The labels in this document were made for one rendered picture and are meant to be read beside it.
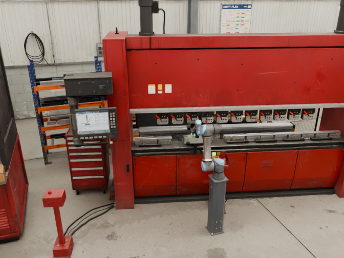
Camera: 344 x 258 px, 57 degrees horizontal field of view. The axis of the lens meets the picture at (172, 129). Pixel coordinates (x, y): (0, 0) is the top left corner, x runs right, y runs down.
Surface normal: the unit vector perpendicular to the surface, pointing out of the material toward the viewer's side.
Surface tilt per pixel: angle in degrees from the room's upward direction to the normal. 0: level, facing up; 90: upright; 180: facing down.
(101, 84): 90
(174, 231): 0
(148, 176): 90
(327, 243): 0
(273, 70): 90
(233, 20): 90
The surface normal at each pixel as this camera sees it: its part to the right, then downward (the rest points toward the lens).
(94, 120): 0.18, 0.38
